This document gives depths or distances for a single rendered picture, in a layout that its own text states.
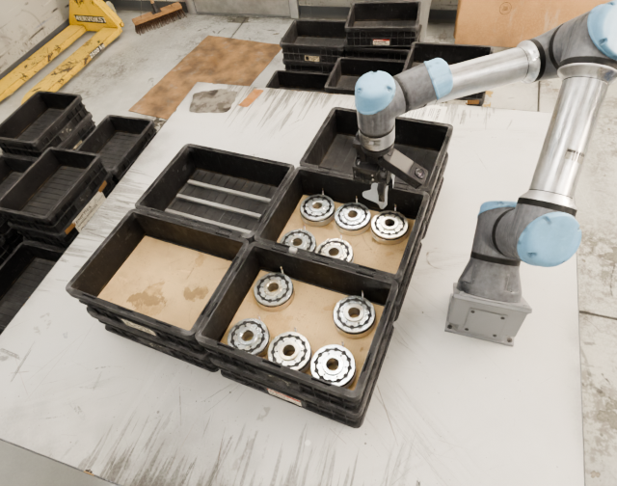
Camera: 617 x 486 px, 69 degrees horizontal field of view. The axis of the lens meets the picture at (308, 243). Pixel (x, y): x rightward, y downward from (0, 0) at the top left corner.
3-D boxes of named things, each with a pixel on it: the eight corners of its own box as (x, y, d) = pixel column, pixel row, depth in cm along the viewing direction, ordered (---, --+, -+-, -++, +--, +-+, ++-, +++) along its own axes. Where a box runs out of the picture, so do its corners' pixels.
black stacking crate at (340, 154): (448, 154, 147) (453, 126, 138) (426, 220, 131) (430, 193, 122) (335, 134, 160) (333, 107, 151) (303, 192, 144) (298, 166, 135)
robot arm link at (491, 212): (503, 254, 118) (515, 202, 116) (536, 263, 105) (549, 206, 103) (461, 248, 116) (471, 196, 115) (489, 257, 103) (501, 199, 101)
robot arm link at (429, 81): (424, 64, 96) (378, 84, 95) (447, 49, 85) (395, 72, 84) (437, 99, 98) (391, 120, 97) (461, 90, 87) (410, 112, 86)
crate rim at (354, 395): (399, 285, 108) (400, 281, 106) (359, 404, 92) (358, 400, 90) (253, 245, 121) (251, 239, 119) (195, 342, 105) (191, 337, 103)
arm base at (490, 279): (520, 296, 116) (527, 258, 115) (521, 307, 103) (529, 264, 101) (459, 283, 122) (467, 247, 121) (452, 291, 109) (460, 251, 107)
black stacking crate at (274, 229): (426, 221, 131) (430, 194, 122) (397, 306, 115) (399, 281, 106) (302, 193, 144) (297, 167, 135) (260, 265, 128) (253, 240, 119)
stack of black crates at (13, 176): (38, 199, 258) (0, 153, 232) (80, 207, 250) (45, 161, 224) (-11, 254, 236) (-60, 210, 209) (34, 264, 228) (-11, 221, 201)
